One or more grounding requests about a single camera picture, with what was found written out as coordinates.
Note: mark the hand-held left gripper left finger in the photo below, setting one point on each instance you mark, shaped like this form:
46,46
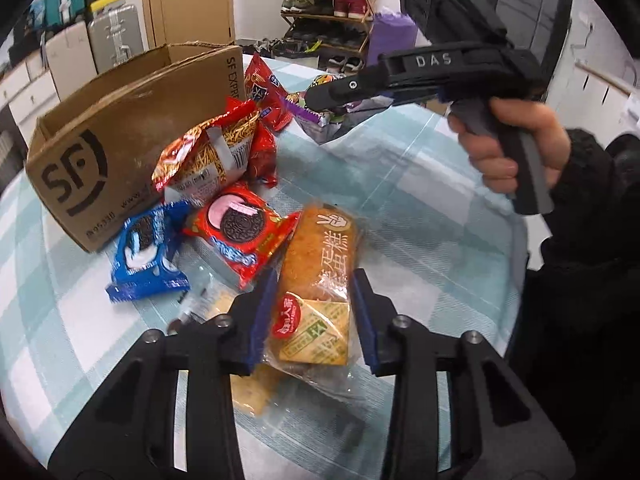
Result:
262,320

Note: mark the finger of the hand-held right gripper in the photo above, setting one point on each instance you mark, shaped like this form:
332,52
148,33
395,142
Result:
340,91

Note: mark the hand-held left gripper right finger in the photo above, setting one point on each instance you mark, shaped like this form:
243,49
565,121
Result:
362,320

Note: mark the purple foil snack packet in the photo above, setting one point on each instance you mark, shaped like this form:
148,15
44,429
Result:
315,122

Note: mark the clear-wrapped cake packet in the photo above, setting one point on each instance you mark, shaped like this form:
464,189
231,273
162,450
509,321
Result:
320,260

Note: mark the red snack packet blue print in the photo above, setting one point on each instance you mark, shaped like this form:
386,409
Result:
262,92

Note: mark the red cookie packet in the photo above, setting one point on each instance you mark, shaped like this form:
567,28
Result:
235,232

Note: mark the small red snack packet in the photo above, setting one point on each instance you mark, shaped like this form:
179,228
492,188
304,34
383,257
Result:
262,152

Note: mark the crispy noodle snack packet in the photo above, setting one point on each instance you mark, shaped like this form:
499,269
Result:
210,150

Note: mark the brown cardboard box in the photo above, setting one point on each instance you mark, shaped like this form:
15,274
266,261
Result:
125,125

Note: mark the person's right forearm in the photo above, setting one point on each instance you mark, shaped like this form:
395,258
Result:
585,270

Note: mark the person's right hand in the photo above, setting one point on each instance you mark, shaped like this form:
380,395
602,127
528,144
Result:
545,135

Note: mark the colourful round-print snack packet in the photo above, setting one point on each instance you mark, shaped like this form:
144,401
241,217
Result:
327,81

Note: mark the pale cracker packet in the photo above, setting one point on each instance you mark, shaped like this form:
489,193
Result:
250,390

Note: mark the purple bag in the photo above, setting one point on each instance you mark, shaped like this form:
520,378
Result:
392,35

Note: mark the rows of shoes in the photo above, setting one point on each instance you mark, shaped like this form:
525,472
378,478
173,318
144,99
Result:
325,5

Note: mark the blue cookie packet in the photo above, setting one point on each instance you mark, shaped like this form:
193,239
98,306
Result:
145,255

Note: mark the white side cabinet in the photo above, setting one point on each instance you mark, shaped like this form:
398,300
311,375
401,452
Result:
600,40

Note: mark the wooden door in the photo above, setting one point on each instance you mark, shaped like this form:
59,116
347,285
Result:
190,0

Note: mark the silver suitcase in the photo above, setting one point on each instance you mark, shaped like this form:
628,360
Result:
115,40

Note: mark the beige suitcase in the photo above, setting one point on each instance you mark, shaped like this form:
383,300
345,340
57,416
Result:
72,55

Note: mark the white drawer cabinet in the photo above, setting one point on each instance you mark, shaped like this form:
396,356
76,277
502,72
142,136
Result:
30,90

